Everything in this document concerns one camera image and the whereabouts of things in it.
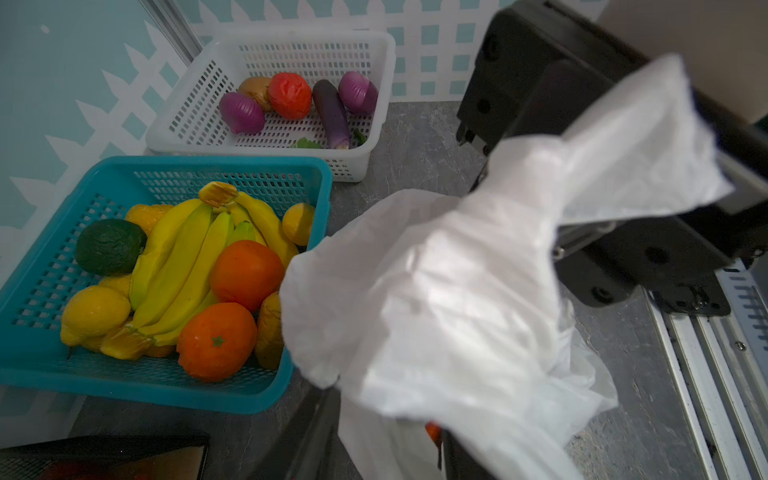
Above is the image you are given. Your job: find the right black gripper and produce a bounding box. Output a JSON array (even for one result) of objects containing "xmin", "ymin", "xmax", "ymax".
[{"xmin": 457, "ymin": 1, "xmax": 767, "ymax": 316}]

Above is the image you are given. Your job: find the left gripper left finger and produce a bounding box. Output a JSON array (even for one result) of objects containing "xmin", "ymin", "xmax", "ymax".
[{"xmin": 248, "ymin": 388, "xmax": 340, "ymax": 479}]

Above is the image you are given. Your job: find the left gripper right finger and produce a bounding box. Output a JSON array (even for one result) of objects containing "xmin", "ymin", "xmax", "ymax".
[{"xmin": 442, "ymin": 430, "xmax": 495, "ymax": 480}]

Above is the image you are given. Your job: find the white plastic grocery bag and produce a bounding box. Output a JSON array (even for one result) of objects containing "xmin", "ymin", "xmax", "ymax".
[{"xmin": 278, "ymin": 52, "xmax": 736, "ymax": 480}]

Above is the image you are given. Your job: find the orange fruit left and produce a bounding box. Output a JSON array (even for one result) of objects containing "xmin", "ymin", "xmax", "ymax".
[{"xmin": 176, "ymin": 303, "xmax": 257, "ymax": 382}]

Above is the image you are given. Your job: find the orange fruit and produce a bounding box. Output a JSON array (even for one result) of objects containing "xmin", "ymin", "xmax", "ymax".
[
  {"xmin": 176, "ymin": 303, "xmax": 257, "ymax": 382},
  {"xmin": 210, "ymin": 240, "xmax": 285, "ymax": 312}
]

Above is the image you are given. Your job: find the purple onion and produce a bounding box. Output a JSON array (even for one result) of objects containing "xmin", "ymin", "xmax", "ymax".
[
  {"xmin": 219, "ymin": 92, "xmax": 266, "ymax": 134},
  {"xmin": 338, "ymin": 71, "xmax": 378, "ymax": 116}
]

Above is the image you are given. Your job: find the orange fruit right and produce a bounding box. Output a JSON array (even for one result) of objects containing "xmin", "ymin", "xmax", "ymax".
[{"xmin": 210, "ymin": 240, "xmax": 285, "ymax": 312}]

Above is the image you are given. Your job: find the white plastic vegetable basket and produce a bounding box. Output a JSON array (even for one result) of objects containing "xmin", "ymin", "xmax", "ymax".
[{"xmin": 146, "ymin": 28, "xmax": 396, "ymax": 182}]

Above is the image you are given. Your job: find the dark purple eggplant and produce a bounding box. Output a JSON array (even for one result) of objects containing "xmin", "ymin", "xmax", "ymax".
[{"xmin": 312, "ymin": 79, "xmax": 351, "ymax": 150}]

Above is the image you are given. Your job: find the yellow banana bunch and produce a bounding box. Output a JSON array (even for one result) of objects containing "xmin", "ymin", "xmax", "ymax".
[{"xmin": 99, "ymin": 182, "xmax": 298, "ymax": 360}]

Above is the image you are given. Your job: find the green leafy vegetable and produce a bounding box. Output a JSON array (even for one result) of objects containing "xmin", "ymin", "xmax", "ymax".
[{"xmin": 292, "ymin": 137, "xmax": 325, "ymax": 150}]

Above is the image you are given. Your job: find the red tomato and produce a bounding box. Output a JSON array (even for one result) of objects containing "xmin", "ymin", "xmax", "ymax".
[{"xmin": 269, "ymin": 72, "xmax": 312, "ymax": 120}]

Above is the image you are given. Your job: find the yellow lemon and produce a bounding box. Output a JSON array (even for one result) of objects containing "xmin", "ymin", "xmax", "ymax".
[{"xmin": 60, "ymin": 285, "xmax": 131, "ymax": 347}]

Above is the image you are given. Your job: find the brown potato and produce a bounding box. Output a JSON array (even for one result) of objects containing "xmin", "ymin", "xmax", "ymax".
[{"xmin": 237, "ymin": 76, "xmax": 273, "ymax": 112}]

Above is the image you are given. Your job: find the green avocado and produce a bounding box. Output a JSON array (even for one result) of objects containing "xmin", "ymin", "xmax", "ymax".
[{"xmin": 74, "ymin": 219, "xmax": 147, "ymax": 277}]

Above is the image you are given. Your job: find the black wire snack shelf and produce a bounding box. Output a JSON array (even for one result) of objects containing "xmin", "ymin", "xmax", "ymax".
[{"xmin": 1, "ymin": 434, "xmax": 210, "ymax": 479}]

